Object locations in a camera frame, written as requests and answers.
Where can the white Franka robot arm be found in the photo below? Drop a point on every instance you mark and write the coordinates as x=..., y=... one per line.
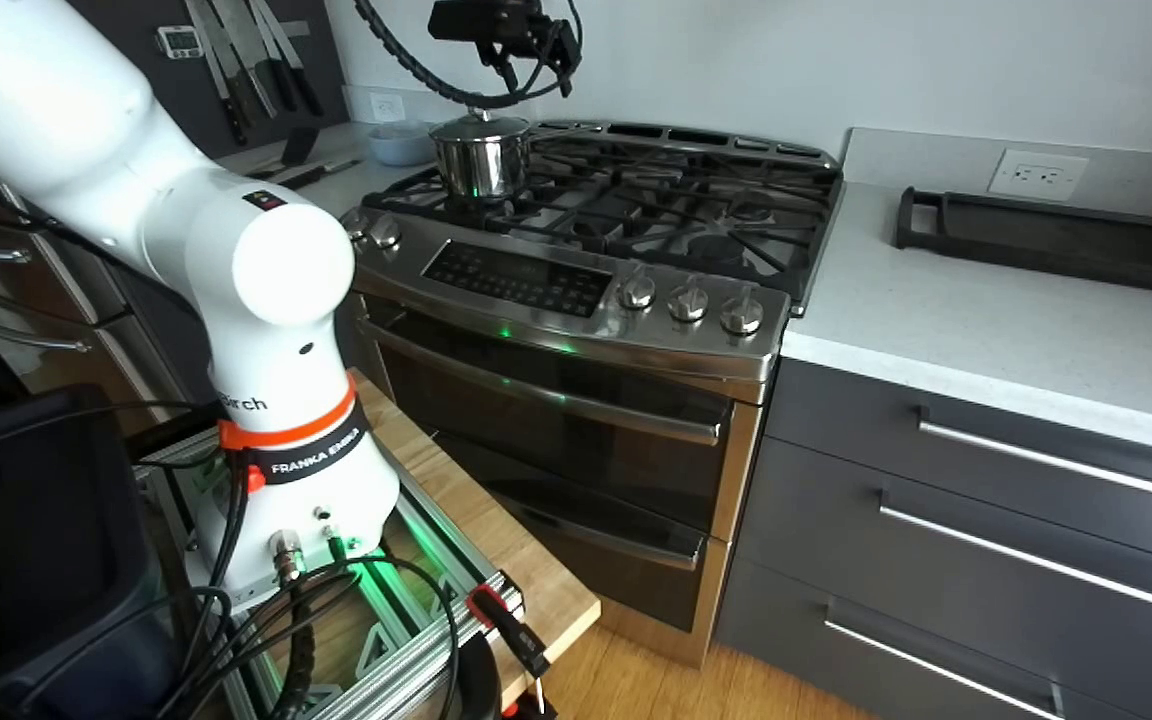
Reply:
x=99, y=132

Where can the wooden mounting board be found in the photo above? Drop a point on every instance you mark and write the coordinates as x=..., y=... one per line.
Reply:
x=498, y=534

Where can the black cast iron stove grate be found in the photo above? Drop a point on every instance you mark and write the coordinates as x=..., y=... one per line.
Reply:
x=631, y=202
x=763, y=226
x=421, y=202

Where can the stainless steel gas range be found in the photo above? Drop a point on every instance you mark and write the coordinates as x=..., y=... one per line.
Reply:
x=538, y=433

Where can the silver steel pot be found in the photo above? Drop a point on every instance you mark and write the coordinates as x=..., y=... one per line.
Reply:
x=481, y=170

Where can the round glass pot lid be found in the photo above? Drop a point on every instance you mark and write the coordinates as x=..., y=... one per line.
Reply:
x=481, y=128

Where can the silver range knob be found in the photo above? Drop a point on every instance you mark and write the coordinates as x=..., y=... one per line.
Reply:
x=361, y=233
x=390, y=241
x=690, y=305
x=637, y=294
x=742, y=319

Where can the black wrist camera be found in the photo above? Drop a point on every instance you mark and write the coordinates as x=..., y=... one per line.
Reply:
x=448, y=16

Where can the black plastic bin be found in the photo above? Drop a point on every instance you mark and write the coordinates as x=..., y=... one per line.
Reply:
x=29, y=563

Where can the red black clamp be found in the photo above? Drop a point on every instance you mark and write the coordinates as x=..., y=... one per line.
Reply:
x=510, y=626

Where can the metal shelf rack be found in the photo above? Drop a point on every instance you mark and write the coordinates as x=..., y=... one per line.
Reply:
x=71, y=287

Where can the aluminium profile frame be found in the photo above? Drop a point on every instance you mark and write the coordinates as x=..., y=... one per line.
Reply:
x=397, y=665

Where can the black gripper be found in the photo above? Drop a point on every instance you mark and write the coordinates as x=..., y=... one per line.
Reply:
x=518, y=16

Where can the dark grey drawer front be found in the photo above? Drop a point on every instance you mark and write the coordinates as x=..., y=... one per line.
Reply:
x=789, y=641
x=842, y=534
x=870, y=413

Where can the white round bowl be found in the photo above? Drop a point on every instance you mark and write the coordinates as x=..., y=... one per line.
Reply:
x=397, y=146

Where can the black rectangular tray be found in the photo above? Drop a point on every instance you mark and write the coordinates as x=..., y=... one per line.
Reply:
x=1056, y=241

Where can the small white tag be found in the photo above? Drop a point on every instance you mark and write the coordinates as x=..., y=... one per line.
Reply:
x=183, y=41

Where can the dark knife board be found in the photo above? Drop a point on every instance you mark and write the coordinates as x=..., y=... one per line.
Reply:
x=321, y=53

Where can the white wall outlet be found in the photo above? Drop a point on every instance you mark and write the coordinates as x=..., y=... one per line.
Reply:
x=1038, y=172
x=386, y=106

